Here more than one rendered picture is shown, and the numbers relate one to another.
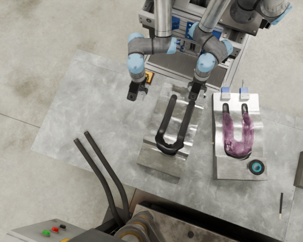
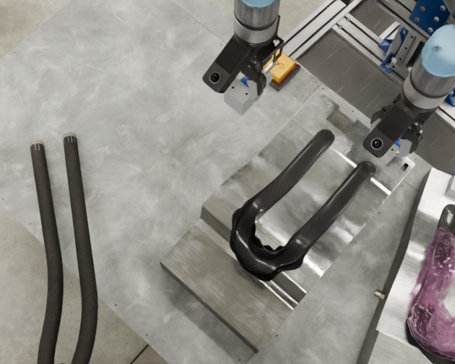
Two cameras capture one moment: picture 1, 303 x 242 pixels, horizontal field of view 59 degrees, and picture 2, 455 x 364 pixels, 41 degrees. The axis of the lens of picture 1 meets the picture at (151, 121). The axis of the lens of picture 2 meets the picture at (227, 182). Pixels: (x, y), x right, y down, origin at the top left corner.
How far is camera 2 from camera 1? 0.31 m
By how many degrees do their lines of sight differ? 7
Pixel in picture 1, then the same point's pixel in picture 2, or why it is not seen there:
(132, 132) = (185, 187)
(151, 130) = (233, 192)
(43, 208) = not seen: outside the picture
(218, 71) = not seen: outside the picture
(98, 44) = not seen: outside the picture
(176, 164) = (262, 310)
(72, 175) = (7, 256)
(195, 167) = (310, 341)
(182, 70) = (370, 112)
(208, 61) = not seen: outside the picture
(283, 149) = not seen: outside the picture
